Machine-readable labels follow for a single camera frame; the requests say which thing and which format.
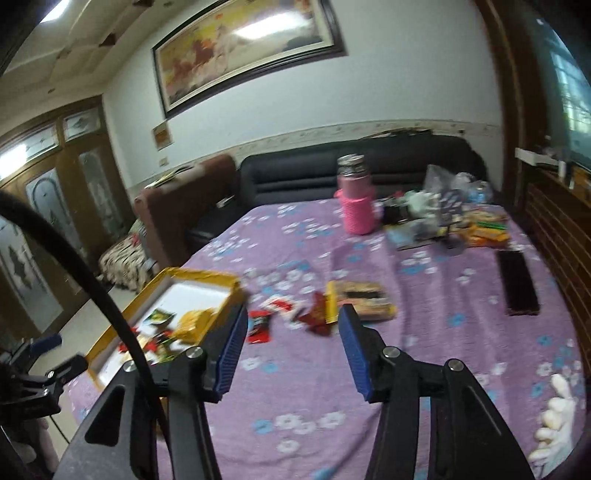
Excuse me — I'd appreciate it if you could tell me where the red candy packet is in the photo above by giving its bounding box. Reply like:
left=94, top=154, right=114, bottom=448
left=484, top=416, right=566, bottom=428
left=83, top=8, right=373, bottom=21
left=247, top=310, right=273, bottom=344

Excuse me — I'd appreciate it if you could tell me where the clear plastic bag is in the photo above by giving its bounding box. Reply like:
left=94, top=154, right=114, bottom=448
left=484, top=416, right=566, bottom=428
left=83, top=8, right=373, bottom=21
left=422, top=164, right=495, bottom=204

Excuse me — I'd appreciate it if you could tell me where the purple floral tablecloth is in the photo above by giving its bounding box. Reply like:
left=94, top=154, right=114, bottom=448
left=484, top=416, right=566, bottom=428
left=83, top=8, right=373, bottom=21
left=62, top=196, right=587, bottom=480

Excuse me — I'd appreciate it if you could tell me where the red and black snack packet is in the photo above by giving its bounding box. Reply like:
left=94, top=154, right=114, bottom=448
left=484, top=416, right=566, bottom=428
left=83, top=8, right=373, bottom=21
left=139, top=332, right=168, bottom=354

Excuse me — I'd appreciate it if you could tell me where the orange snack packet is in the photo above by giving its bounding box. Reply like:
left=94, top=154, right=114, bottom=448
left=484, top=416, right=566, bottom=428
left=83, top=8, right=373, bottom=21
left=462, top=210, right=511, bottom=247

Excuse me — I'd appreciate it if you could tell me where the brown armchair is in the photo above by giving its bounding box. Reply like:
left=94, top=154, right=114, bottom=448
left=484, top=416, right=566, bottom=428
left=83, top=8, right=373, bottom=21
left=134, top=154, right=238, bottom=278

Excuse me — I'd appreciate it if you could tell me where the patterned seat cushion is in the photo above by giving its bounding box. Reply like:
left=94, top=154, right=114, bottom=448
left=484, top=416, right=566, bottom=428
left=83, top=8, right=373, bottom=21
left=99, top=217, right=155, bottom=291

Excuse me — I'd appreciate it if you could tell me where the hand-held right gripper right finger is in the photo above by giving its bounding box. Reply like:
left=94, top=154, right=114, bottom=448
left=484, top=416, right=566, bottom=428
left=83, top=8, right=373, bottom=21
left=338, top=304, right=537, bottom=480

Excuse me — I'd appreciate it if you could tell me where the dark red snack packet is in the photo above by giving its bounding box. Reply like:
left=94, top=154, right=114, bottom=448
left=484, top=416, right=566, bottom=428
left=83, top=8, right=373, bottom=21
left=295, top=293, right=340, bottom=337

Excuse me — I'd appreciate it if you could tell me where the yellow cardboard box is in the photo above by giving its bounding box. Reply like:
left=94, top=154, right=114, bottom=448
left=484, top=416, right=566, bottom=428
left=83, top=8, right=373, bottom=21
left=87, top=267, right=243, bottom=393

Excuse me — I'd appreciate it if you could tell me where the wooden side cabinet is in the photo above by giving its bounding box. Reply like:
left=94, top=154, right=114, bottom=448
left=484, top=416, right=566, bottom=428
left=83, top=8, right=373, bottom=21
left=515, top=148, right=591, bottom=370

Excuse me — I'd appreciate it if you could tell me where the window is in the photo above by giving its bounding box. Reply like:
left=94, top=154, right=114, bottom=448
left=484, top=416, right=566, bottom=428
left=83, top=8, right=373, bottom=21
left=531, top=9, right=591, bottom=171

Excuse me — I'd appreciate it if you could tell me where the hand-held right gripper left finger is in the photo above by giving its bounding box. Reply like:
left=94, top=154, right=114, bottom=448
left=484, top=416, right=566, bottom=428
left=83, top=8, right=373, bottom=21
left=54, top=304, right=250, bottom=480

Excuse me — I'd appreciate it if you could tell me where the framed wall painting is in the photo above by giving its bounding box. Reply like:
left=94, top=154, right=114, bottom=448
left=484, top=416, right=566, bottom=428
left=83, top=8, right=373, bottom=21
left=152, top=0, right=347, bottom=118

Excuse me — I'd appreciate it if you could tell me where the yellow cracker packet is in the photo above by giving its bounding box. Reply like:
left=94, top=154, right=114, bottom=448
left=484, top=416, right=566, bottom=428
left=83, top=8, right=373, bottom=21
left=170, top=308, right=222, bottom=344

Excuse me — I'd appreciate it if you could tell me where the book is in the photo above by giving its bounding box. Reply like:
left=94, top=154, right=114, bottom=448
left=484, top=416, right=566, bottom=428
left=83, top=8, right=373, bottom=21
left=145, top=165, right=195, bottom=189

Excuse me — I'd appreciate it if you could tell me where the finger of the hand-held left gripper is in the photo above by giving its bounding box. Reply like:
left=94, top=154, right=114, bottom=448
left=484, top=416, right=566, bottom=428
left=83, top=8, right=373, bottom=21
left=28, top=335, right=63, bottom=356
left=44, top=354, right=89, bottom=386

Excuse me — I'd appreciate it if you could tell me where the large green pea packet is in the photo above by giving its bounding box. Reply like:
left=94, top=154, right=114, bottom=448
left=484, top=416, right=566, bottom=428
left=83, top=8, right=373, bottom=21
left=147, top=309, right=177, bottom=328

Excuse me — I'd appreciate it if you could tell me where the black cable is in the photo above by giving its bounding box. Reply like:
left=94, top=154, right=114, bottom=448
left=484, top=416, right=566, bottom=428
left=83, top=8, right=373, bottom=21
left=0, top=189, right=169, bottom=439

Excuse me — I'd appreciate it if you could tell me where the black leather sofa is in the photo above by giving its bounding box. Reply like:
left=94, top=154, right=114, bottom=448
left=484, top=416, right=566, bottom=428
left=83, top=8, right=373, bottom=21
left=187, top=134, right=485, bottom=259

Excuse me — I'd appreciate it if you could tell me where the small black box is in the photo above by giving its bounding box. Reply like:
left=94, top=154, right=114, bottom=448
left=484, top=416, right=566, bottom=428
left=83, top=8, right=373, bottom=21
left=383, top=200, right=409, bottom=224

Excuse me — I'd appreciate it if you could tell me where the clear biscuit pack yellow edge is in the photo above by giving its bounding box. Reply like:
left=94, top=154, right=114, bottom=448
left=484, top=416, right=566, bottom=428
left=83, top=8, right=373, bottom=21
left=324, top=280, right=398, bottom=324

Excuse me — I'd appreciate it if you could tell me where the wooden glass door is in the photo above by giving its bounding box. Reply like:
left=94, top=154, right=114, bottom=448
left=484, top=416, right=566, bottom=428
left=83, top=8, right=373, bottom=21
left=0, top=95, right=134, bottom=342

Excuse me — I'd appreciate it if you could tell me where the pink thermos with knitted sleeve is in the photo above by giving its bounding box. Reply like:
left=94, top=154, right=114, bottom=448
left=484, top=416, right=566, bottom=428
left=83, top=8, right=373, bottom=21
left=335, top=154, right=377, bottom=236

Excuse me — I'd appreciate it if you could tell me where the black smartphone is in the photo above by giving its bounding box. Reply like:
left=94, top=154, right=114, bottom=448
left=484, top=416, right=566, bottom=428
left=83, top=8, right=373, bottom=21
left=496, top=249, right=541, bottom=317

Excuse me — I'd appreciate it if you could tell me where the yellow wall sign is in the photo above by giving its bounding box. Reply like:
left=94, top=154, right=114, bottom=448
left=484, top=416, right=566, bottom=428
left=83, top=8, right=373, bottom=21
left=152, top=121, right=171, bottom=151

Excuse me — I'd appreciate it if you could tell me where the white and red snack packet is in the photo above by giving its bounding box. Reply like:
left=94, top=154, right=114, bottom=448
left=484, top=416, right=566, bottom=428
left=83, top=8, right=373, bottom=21
left=261, top=298, right=301, bottom=319

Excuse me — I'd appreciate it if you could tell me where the white glove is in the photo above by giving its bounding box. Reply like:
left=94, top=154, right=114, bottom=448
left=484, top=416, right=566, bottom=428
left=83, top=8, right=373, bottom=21
left=404, top=190, right=437, bottom=217

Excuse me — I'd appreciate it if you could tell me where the person's right hand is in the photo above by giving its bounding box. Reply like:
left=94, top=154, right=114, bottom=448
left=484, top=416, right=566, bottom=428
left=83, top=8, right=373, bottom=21
left=529, top=373, right=578, bottom=467

